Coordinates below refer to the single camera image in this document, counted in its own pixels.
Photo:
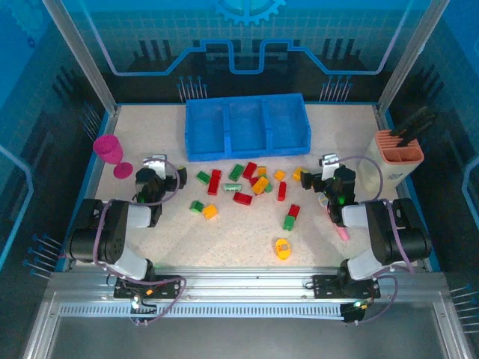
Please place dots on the small green lego brick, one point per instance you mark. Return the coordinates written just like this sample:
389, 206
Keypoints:
269, 188

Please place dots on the blue three-compartment plastic bin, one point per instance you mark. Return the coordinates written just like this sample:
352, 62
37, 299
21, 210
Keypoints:
209, 123

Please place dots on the pale green lego brick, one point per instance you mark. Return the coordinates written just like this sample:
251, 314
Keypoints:
232, 186

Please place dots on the small black controller board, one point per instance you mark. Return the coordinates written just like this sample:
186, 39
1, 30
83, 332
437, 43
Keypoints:
138, 304
353, 312

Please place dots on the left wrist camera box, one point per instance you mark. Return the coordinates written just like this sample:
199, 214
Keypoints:
155, 166

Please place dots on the aluminium frame rail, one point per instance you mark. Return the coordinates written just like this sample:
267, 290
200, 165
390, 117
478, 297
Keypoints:
243, 284

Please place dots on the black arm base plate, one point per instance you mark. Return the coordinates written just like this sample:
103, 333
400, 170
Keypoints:
168, 288
325, 286

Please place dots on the aluminium frame post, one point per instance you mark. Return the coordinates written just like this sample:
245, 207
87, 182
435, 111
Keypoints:
82, 56
411, 56

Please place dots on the long yellow-orange lego brick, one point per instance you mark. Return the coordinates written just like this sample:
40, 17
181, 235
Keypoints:
260, 186

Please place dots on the pink plastic goblet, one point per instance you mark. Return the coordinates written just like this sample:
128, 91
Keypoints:
108, 147

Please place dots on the orange oval toy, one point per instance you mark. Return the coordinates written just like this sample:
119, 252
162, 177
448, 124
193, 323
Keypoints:
283, 248

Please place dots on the pink marker pen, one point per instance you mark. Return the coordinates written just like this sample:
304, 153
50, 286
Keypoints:
342, 233

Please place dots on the beige utensil holder salmon rim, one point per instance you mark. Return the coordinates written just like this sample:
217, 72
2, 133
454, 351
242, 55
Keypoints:
378, 164

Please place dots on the small red lego brick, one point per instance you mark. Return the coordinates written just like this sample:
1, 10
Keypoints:
254, 180

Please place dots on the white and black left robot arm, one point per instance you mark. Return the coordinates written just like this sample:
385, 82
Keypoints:
136, 216

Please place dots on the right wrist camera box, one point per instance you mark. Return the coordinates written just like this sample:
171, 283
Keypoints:
329, 164

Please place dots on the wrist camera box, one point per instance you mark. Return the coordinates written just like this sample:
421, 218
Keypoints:
329, 164
155, 166

